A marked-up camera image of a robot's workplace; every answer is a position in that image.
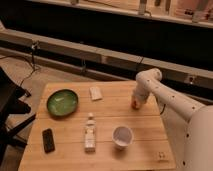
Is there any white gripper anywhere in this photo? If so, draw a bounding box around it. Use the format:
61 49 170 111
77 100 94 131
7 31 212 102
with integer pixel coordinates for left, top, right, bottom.
131 87 149 108

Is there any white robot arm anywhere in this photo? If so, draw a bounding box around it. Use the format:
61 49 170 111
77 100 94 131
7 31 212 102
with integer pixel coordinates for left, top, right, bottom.
132 68 213 171

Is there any white rectangular block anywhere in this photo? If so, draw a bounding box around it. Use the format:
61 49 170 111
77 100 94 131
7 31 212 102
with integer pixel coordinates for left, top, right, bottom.
89 86 103 101

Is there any white paper cup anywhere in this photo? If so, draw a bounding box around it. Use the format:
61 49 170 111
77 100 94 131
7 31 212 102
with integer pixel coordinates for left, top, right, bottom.
112 126 133 150

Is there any green round plate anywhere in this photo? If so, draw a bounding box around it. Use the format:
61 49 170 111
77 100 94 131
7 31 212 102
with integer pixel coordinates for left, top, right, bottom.
46 89 78 117

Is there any black phone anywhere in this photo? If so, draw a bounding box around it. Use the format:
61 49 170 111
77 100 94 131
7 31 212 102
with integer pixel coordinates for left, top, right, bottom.
42 129 55 153

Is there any black chair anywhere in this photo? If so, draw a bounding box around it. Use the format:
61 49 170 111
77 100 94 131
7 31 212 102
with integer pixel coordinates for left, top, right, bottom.
0 67 35 164

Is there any black cable on floor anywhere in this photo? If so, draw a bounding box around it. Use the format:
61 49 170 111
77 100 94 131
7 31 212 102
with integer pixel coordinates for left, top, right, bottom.
0 41 43 88

